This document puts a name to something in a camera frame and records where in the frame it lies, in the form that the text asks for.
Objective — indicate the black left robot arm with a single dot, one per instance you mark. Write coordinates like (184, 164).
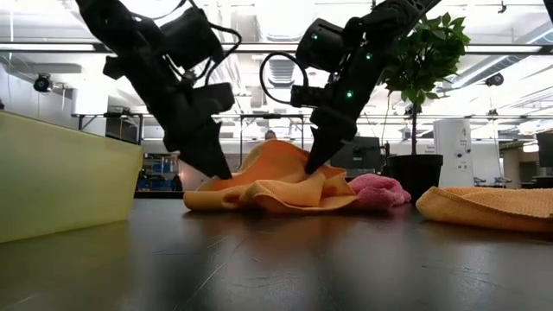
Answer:
(116, 21)

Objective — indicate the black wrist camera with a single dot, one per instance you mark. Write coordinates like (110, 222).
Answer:
(322, 43)
(192, 39)

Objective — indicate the black overhead crossbar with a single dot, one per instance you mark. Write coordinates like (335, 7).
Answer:
(56, 47)

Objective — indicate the green plant in black pot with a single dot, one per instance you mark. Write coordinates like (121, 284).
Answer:
(427, 56)

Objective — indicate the black ceiling camera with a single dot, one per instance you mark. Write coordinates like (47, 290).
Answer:
(494, 80)
(43, 83)

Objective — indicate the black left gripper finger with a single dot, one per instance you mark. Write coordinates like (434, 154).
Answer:
(221, 160)
(201, 153)

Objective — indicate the translucent green plastic bin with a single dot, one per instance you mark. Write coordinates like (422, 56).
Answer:
(65, 177)

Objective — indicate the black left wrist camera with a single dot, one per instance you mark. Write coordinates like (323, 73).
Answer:
(192, 39)

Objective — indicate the orange microfiber towel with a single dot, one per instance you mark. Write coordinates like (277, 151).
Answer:
(488, 207)
(281, 190)

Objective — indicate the pink microfiber towel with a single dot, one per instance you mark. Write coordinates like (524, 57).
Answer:
(380, 192)

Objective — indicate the black computer monitor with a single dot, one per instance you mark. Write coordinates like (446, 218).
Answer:
(367, 151)

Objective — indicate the person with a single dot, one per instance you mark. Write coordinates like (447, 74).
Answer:
(270, 135)

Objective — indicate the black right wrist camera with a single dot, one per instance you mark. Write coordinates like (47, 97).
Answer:
(322, 43)

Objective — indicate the black metal table frame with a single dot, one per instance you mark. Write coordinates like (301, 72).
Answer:
(160, 194)

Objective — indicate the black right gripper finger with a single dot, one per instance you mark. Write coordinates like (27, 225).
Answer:
(330, 147)
(312, 160)

